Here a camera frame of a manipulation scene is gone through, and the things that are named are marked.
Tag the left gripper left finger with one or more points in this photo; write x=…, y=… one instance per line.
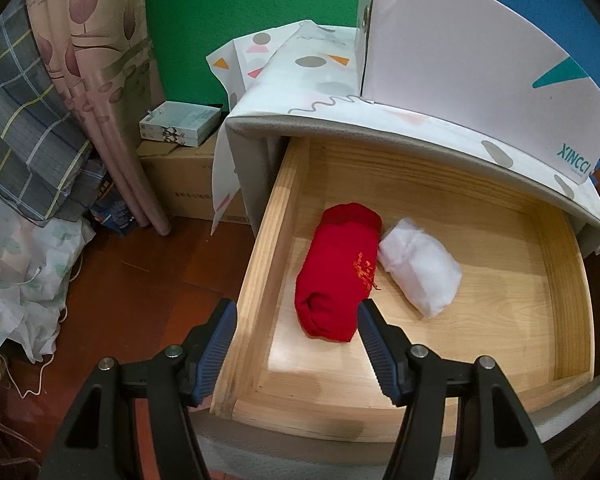
x=98, y=440

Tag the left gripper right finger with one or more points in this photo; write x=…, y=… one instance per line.
x=494, y=436

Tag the white folded garment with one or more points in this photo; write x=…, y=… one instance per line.
x=424, y=270

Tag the white floral bedsheet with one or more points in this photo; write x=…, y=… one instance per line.
x=35, y=265

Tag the red folded garment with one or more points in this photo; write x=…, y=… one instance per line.
x=338, y=272

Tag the brown cardboard box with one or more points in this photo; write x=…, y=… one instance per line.
x=181, y=176

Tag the grey plaid cloth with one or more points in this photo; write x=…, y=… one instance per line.
x=48, y=167

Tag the teal tissue box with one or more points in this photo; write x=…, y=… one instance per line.
x=180, y=123

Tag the white patterned nightstand cabinet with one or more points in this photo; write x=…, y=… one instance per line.
x=308, y=89

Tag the white XINCCI shoe box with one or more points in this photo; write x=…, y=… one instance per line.
x=525, y=72

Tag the pink leaf curtain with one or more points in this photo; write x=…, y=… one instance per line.
x=100, y=58

